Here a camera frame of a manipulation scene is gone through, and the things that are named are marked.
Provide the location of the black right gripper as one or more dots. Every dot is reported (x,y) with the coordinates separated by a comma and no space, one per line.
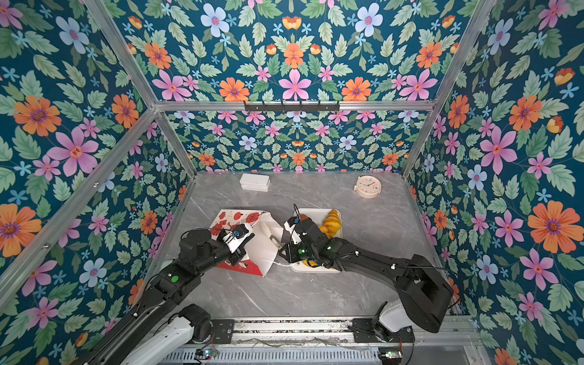
(290,251)

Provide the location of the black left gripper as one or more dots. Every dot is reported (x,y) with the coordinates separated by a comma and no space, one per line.
(239,255)

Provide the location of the glazed yellow donut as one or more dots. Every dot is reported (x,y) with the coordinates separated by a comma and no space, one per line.
(311,264)

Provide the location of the long twisted bread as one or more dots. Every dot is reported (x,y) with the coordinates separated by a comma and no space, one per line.
(332,224)

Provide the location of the metal tongs white tips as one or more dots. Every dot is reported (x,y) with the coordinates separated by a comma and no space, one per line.
(268,233)

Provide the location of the red white paper bag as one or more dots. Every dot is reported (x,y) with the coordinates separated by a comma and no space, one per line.
(256,232)

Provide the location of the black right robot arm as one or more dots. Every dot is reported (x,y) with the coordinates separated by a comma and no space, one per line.
(424,294)

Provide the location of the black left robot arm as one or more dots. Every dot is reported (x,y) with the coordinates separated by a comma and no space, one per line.
(200,250)

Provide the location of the white rectangular tray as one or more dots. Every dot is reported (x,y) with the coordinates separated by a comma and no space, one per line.
(317,215)

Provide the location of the white plastic box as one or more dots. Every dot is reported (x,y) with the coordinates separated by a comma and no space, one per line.
(255,182)

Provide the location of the pink alarm clock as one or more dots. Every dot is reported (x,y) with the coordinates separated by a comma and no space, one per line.
(368,187)

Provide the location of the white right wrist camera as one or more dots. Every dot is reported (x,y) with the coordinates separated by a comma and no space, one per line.
(290,235)

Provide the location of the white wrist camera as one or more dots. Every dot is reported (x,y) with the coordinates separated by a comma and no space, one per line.
(290,235)
(238,236)

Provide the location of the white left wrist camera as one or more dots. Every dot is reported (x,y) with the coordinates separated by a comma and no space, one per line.
(238,236)

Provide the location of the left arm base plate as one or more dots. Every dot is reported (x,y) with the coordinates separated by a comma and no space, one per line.
(221,332)

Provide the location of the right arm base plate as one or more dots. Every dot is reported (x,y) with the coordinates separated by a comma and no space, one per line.
(367,330)

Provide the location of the black hook rail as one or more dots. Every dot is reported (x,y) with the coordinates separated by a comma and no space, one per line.
(284,107)

